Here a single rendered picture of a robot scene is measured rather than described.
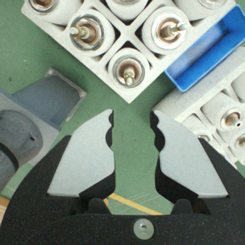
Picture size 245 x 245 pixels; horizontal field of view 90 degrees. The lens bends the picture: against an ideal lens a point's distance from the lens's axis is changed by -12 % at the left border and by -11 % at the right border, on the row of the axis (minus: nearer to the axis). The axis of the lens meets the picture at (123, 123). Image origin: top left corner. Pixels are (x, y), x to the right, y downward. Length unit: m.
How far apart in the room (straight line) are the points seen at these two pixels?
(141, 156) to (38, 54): 0.70
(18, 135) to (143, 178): 0.77
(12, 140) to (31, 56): 0.42
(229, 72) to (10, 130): 0.59
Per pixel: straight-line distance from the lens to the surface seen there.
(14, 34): 0.73
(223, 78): 0.49
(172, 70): 0.60
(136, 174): 0.93
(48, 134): 0.39
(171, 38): 0.33
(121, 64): 0.32
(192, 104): 0.48
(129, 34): 0.39
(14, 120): 0.38
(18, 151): 0.37
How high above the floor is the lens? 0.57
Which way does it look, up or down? 59 degrees down
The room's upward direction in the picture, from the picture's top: 178 degrees counter-clockwise
